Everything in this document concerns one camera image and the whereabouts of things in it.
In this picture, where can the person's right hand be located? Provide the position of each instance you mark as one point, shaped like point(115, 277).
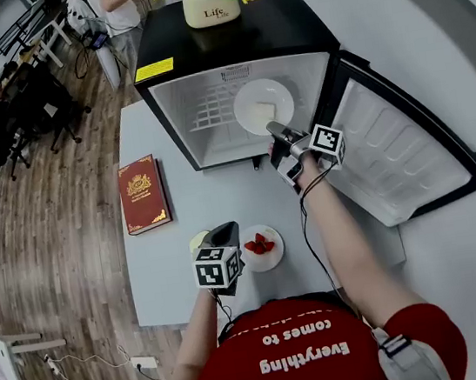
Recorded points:
point(271, 149)

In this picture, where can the black trousers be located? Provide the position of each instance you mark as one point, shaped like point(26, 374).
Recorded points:
point(310, 300)

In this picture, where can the slice of white bread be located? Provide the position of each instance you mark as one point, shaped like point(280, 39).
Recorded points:
point(197, 241)

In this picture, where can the red hardcover book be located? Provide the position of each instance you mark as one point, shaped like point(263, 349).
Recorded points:
point(142, 194)

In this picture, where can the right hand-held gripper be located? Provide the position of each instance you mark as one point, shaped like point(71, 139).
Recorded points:
point(328, 143)

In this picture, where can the small white power strip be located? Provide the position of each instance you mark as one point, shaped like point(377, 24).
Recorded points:
point(51, 363)

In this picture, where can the pale butter block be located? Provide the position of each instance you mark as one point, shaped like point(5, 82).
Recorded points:
point(264, 111)

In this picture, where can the red strawberry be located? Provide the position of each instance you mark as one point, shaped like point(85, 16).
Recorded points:
point(268, 247)
point(260, 238)
point(250, 246)

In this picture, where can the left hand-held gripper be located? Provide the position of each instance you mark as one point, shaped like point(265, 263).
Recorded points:
point(214, 271)

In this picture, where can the white plate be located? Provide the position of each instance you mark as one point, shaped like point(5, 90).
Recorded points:
point(265, 262)
point(251, 95)

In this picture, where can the clear fridge shelf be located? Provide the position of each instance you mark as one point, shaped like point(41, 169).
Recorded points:
point(209, 109)

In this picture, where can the white-lined refrigerator door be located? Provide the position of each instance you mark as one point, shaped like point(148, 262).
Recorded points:
point(412, 147)

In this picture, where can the person's left forearm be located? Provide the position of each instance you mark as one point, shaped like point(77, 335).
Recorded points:
point(197, 335)

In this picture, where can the black metal railing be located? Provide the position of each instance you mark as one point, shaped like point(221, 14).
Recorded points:
point(2, 42)

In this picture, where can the black office chair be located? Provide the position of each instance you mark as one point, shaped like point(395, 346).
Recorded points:
point(46, 106)

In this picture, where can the person's right forearm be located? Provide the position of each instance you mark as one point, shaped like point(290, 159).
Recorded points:
point(353, 256)

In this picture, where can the black mini fridge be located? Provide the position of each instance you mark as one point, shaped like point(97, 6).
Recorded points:
point(243, 39)

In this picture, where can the yellow sticker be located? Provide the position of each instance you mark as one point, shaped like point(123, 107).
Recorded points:
point(154, 70)

